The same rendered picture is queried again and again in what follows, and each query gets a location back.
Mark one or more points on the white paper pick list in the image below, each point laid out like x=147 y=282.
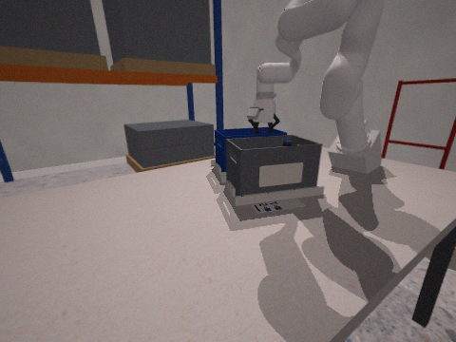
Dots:
x=277 y=205

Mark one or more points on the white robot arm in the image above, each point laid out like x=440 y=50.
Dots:
x=343 y=78

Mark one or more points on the blue crate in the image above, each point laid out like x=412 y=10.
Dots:
x=222 y=134

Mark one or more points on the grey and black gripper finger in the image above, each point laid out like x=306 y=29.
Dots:
x=255 y=125
x=272 y=125

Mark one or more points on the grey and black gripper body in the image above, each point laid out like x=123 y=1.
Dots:
x=266 y=115

